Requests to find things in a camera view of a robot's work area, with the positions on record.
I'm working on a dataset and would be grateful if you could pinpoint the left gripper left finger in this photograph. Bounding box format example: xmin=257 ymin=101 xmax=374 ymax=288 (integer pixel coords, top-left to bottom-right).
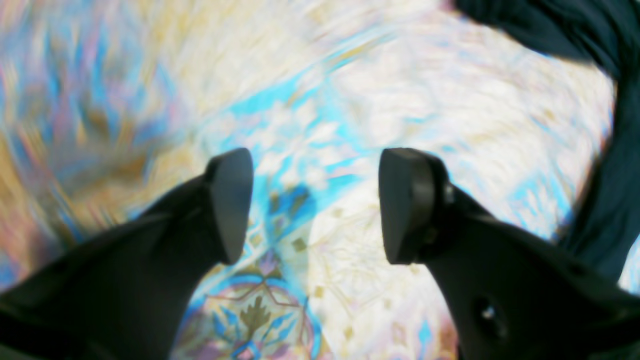
xmin=1 ymin=148 xmax=254 ymax=360

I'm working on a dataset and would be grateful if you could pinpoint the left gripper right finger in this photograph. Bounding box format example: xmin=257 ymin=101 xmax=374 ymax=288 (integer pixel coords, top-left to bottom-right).
xmin=378 ymin=148 xmax=640 ymax=360

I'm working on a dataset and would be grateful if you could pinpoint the black t-shirt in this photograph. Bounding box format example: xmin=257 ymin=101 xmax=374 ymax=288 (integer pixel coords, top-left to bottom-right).
xmin=428 ymin=0 xmax=639 ymax=296

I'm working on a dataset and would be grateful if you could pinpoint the patterned colourful tablecloth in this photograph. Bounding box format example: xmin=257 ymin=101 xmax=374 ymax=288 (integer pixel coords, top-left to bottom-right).
xmin=0 ymin=0 xmax=640 ymax=360

